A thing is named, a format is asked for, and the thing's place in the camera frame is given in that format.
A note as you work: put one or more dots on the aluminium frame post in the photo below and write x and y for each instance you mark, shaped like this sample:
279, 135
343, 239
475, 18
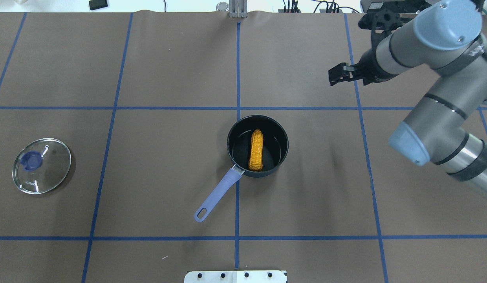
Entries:
238, 9

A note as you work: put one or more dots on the glass pot lid blue knob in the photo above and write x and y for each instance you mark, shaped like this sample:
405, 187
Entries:
41, 166

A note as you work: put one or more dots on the dark blue saucepan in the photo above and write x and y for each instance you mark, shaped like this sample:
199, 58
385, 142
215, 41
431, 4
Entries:
276, 146

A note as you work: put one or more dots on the yellow toy corn cob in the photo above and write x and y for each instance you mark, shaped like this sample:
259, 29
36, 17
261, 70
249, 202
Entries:
255, 162

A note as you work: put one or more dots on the small metal cylinder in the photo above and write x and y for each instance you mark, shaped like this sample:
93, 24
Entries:
222, 6

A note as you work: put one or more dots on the white pedestal column with base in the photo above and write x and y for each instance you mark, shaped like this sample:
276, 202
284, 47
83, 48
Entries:
237, 276

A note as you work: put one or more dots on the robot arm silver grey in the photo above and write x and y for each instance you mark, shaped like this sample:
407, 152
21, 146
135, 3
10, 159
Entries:
447, 37

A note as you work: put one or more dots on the black orange usb hub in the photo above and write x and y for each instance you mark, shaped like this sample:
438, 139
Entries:
310, 6

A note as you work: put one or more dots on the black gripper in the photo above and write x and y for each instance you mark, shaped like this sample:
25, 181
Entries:
369, 67

